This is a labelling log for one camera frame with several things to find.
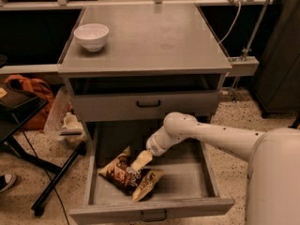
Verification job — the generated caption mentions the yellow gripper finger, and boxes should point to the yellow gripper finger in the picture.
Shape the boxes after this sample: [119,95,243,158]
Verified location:
[131,150,153,172]

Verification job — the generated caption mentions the brown yellow chip bag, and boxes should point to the brown yellow chip bag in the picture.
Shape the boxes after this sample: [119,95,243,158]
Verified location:
[98,146,164,203]

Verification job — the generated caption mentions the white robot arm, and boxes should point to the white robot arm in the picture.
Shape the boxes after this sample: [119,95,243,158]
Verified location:
[132,112,300,225]

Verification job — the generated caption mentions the open grey bottom drawer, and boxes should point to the open grey bottom drawer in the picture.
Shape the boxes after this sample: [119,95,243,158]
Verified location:
[70,120,234,225]

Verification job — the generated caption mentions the closed grey upper drawer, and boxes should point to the closed grey upper drawer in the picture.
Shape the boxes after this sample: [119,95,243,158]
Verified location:
[71,92,219,122]

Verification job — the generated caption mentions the clear plastic bag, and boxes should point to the clear plastic bag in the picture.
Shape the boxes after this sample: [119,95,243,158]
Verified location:
[44,86,86,145]

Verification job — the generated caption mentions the grey drawer cabinet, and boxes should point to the grey drawer cabinet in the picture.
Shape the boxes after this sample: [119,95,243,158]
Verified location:
[57,3,233,142]

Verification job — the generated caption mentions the white ceramic bowl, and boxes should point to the white ceramic bowl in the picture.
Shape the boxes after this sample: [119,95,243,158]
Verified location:
[74,23,110,52]

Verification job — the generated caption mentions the black table stand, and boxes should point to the black table stand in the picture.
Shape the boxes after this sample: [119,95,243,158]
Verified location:
[1,97,85,219]

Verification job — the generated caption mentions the black white sneaker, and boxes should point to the black white sneaker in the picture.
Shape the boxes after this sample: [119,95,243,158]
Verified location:
[0,172,17,193]

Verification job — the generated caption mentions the metal diagonal rod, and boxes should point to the metal diagonal rod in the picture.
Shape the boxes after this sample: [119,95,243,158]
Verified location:
[229,0,270,101]

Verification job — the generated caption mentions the black floor cable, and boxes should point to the black floor cable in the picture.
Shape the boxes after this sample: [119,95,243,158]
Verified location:
[11,112,71,225]

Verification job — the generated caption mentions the white power cable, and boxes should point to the white power cable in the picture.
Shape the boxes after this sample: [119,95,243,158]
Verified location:
[218,2,244,45]

